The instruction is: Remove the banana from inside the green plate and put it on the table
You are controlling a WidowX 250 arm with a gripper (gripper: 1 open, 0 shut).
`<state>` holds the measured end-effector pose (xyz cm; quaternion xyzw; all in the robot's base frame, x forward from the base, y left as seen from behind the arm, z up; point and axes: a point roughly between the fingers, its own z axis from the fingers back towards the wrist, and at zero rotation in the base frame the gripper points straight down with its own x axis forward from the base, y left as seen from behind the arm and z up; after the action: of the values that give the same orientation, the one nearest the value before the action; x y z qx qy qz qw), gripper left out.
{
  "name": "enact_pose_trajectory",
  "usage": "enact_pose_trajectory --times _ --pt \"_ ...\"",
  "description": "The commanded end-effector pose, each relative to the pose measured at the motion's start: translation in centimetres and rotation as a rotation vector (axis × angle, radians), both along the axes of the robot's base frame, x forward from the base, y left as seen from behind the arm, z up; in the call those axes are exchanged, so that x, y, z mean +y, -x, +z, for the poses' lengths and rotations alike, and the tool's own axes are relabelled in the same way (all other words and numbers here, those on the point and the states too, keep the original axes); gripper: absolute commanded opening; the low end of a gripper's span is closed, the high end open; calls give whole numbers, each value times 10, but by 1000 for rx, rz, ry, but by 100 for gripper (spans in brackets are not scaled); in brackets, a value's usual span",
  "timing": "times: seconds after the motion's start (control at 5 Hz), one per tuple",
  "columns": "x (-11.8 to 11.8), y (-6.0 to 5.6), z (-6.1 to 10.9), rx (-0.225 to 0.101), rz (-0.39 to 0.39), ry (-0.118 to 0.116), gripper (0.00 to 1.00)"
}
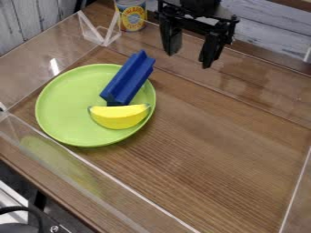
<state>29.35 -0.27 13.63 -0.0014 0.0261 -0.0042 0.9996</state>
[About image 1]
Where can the yellow toy banana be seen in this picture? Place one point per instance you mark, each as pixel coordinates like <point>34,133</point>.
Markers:
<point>120,117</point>

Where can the black metal table frame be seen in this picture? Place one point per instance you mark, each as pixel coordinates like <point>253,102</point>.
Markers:
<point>27,211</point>

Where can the blue plastic block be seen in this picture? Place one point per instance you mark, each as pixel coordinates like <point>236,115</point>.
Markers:
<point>129,79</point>

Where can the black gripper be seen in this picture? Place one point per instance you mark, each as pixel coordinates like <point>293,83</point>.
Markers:
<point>204,15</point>

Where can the green plastic plate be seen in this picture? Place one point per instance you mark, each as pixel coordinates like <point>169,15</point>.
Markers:
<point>64,102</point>

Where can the yellow blue labelled can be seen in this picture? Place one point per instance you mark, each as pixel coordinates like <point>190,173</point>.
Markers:
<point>133,14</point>

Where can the clear acrylic tray wall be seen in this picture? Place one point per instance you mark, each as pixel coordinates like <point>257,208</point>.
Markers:
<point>220,163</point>

